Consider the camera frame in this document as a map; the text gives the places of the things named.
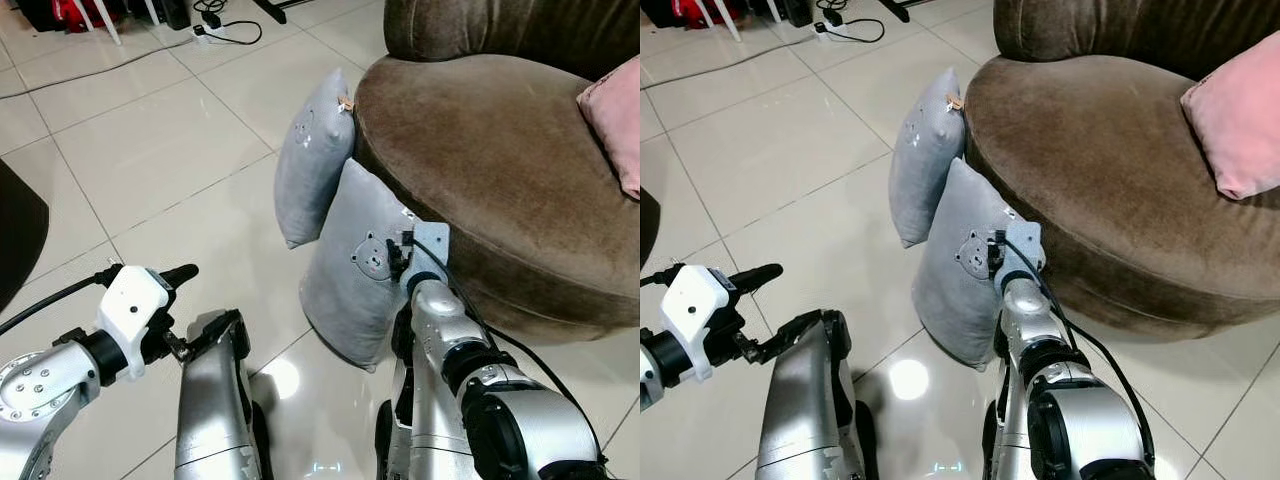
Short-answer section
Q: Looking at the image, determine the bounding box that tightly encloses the grey pillow with bear print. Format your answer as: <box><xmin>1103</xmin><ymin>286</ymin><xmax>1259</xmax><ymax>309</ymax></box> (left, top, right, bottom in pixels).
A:
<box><xmin>299</xmin><ymin>157</ymin><xmax>422</xmax><ymax>373</ymax></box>
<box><xmin>912</xmin><ymin>157</ymin><xmax>1031</xmax><ymax>373</ymax></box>

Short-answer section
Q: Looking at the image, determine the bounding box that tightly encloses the plain grey pillow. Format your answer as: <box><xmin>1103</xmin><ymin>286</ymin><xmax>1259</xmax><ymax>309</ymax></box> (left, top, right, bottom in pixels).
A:
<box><xmin>888</xmin><ymin>68</ymin><xmax>968</xmax><ymax>250</ymax></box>
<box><xmin>274</xmin><ymin>68</ymin><xmax>358</xmax><ymax>250</ymax></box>

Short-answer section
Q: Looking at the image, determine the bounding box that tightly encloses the round brown fabric sofa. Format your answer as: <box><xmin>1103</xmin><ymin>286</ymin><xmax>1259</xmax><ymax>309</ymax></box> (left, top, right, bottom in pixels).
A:
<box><xmin>962</xmin><ymin>0</ymin><xmax>1280</xmax><ymax>357</ymax></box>
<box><xmin>353</xmin><ymin>0</ymin><xmax>641</xmax><ymax>347</ymax></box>

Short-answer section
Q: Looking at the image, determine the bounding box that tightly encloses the pink pillow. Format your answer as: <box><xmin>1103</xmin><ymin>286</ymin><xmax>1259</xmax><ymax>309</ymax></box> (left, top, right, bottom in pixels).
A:
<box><xmin>577</xmin><ymin>57</ymin><xmax>641</xmax><ymax>201</ymax></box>
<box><xmin>1180</xmin><ymin>30</ymin><xmax>1280</xmax><ymax>201</ymax></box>

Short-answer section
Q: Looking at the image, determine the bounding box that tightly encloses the dark rug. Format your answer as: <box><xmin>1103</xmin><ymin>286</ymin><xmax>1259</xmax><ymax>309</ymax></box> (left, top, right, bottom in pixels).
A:
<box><xmin>640</xmin><ymin>188</ymin><xmax>662</xmax><ymax>271</ymax></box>
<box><xmin>0</xmin><ymin>158</ymin><xmax>51</xmax><ymax>314</ymax></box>

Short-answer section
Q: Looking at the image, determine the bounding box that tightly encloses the white furniture leg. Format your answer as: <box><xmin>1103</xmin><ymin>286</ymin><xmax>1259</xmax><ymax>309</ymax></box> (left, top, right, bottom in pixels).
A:
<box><xmin>700</xmin><ymin>0</ymin><xmax>744</xmax><ymax>43</ymax></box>
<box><xmin>74</xmin><ymin>0</ymin><xmax>124</xmax><ymax>47</ymax></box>

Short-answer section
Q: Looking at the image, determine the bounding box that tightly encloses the red bag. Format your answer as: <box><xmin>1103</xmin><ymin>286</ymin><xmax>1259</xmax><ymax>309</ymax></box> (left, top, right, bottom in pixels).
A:
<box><xmin>672</xmin><ymin>0</ymin><xmax>723</xmax><ymax>27</ymax></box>
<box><xmin>48</xmin><ymin>0</ymin><xmax>101</xmax><ymax>30</ymax></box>

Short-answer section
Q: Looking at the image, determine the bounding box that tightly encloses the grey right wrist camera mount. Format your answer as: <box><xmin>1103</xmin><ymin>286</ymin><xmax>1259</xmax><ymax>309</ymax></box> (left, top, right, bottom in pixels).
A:
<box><xmin>996</xmin><ymin>221</ymin><xmax>1047</xmax><ymax>277</ymax></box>
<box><xmin>404</xmin><ymin>221</ymin><xmax>452</xmax><ymax>283</ymax></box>

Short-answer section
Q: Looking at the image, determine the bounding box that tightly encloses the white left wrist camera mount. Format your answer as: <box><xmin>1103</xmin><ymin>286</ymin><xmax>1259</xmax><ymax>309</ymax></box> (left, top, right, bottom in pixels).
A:
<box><xmin>96</xmin><ymin>264</ymin><xmax>174</xmax><ymax>381</ymax></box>
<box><xmin>661</xmin><ymin>264</ymin><xmax>738</xmax><ymax>387</ymax></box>

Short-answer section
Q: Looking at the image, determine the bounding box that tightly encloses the grey floor cable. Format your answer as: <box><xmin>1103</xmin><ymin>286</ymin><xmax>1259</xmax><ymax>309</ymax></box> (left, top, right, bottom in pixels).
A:
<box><xmin>0</xmin><ymin>38</ymin><xmax>197</xmax><ymax>101</ymax></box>
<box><xmin>640</xmin><ymin>36</ymin><xmax>817</xmax><ymax>92</ymax></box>

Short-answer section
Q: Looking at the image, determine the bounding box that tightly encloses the black looped power cable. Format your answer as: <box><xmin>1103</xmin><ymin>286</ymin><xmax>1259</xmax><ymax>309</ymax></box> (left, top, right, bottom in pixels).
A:
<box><xmin>820</xmin><ymin>5</ymin><xmax>887</xmax><ymax>44</ymax></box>
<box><xmin>196</xmin><ymin>5</ymin><xmax>264</xmax><ymax>47</ymax></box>

